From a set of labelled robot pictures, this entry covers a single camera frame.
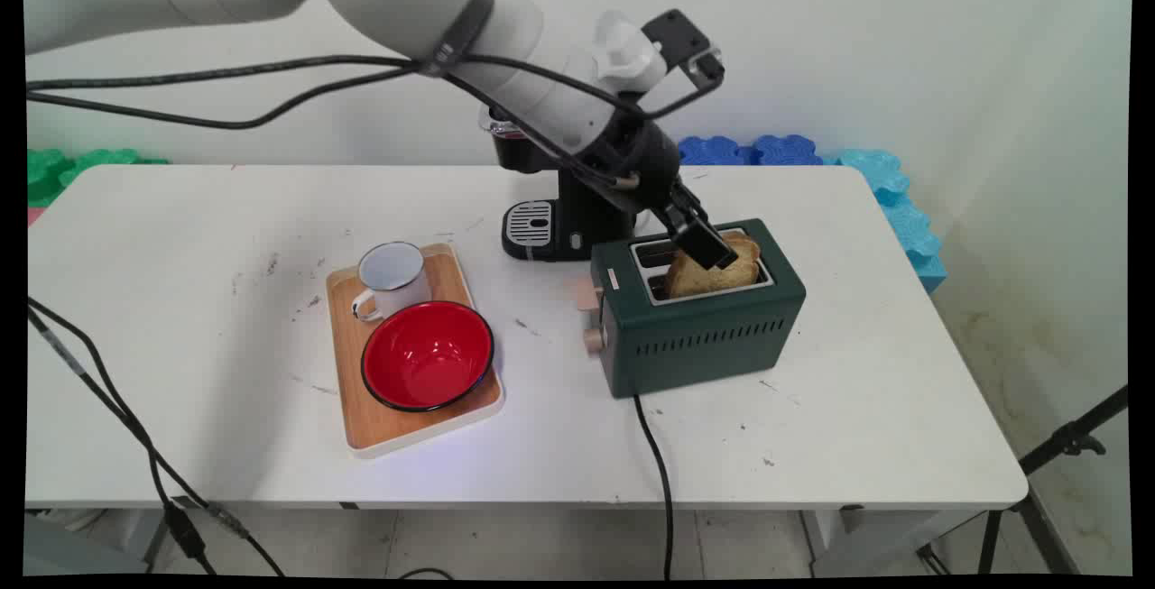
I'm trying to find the black toaster power cable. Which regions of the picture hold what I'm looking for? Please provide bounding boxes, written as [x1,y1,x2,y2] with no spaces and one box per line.
[632,393,676,581]

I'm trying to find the cyan foam mat piece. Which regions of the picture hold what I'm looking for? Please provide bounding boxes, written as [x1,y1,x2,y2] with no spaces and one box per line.
[823,148,948,294]

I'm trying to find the white enamel mug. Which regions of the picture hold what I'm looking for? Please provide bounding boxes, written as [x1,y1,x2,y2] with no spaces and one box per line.
[351,241,432,323]

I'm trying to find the blue foam mat piece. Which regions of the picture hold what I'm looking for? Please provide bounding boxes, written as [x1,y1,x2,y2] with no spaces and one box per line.
[753,133,824,167]
[677,135,757,167]

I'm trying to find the red bowl black rim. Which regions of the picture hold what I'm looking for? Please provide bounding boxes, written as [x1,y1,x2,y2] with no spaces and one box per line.
[361,300,495,413]

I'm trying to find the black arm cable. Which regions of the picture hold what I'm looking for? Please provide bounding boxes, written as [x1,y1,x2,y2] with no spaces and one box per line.
[27,66,642,189]
[27,53,723,121]

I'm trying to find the black velcro arm strap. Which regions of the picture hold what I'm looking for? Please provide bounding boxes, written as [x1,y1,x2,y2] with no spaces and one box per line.
[419,0,496,78]

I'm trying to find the black coffee machine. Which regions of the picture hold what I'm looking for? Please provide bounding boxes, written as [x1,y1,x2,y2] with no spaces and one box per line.
[478,105,652,263]

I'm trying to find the green foam mat piece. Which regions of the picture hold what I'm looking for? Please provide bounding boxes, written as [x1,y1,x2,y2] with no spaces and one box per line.
[27,148,170,208]

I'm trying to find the wooden serving tray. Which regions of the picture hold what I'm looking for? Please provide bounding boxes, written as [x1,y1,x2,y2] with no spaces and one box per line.
[326,243,505,459]

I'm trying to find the black tripod stand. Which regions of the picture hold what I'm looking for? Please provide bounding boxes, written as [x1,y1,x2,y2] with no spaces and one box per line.
[978,385,1130,576]

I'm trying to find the toasted bread slice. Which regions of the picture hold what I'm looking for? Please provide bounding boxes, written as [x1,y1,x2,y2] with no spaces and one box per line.
[665,230,762,299]

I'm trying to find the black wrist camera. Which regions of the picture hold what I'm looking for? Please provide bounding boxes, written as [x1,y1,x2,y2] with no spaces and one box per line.
[642,9,725,90]

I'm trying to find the black floor cable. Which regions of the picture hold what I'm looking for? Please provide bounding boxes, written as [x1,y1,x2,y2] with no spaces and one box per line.
[27,297,286,577]
[27,309,217,576]

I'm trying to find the dark green toaster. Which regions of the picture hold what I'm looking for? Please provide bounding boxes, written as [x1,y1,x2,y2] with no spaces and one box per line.
[591,217,808,400]

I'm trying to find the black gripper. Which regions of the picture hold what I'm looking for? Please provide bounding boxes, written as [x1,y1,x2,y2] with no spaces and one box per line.
[577,115,737,271]

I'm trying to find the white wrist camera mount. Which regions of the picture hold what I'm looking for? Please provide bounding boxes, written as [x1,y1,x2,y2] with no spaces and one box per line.
[591,10,669,94]

